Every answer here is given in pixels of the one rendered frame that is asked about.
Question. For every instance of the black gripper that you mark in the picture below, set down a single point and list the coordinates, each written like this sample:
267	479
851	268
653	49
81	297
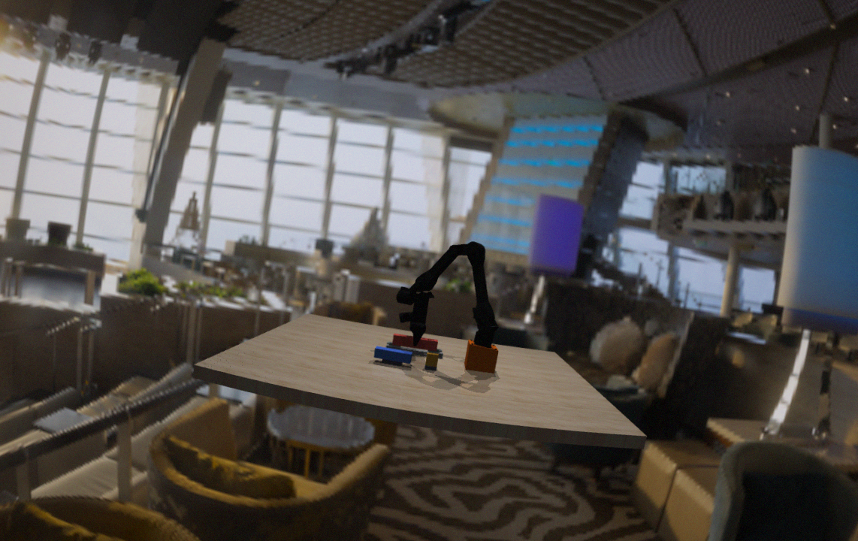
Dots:
417	326

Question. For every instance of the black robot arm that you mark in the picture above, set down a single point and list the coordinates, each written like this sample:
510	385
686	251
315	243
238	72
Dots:
483	313

